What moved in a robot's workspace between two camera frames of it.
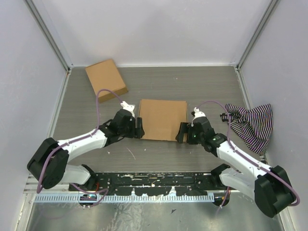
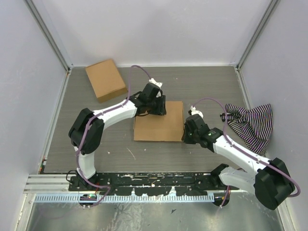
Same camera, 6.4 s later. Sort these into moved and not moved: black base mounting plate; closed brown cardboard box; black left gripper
Moved: black left gripper
Not moved: closed brown cardboard box; black base mounting plate
